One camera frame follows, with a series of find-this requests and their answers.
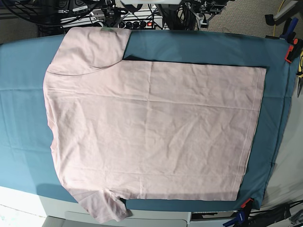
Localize pink T-shirt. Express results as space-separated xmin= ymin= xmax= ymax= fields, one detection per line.
xmin=43 ymin=27 xmax=266 ymax=223

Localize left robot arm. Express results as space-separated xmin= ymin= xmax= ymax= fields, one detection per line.
xmin=186 ymin=0 xmax=228 ymax=29

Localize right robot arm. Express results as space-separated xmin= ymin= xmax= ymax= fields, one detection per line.
xmin=89 ymin=0 xmax=129 ymax=27

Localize black power strip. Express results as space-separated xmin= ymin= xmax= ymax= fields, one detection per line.
xmin=106 ymin=19 xmax=163 ymax=30

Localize teal table cloth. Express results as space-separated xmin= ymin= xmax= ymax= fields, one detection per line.
xmin=0 ymin=30 xmax=299 ymax=212

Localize blue orange clamp bottom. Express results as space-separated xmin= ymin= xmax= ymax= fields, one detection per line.
xmin=223 ymin=198 xmax=254 ymax=227

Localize blue orange clamp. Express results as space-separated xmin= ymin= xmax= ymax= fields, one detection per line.
xmin=280 ymin=17 xmax=303 ymax=63
xmin=223 ymin=198 xmax=254 ymax=227

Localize blue orange clamp top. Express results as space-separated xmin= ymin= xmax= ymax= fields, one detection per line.
xmin=280 ymin=17 xmax=303 ymax=63

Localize yellow handled pliers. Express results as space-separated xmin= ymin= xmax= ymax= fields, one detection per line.
xmin=296 ymin=51 xmax=303 ymax=97

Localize yellow cable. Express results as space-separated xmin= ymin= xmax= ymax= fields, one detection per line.
xmin=272 ymin=0 xmax=286 ymax=38

